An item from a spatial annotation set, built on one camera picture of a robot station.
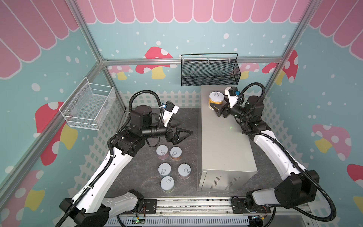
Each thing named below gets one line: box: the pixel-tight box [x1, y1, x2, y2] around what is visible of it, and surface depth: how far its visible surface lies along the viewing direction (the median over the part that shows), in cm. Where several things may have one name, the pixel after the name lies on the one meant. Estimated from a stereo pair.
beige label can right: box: [177, 163, 192, 180], surface depth 83 cm
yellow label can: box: [208, 90, 225, 111], surface depth 71 cm
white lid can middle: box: [157, 162, 173, 179], surface depth 83 cm
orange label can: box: [169, 146, 183, 162], surface depth 91 cm
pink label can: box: [155, 144, 170, 161], surface depth 91 cm
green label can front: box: [160, 175, 175, 194], surface depth 79 cm
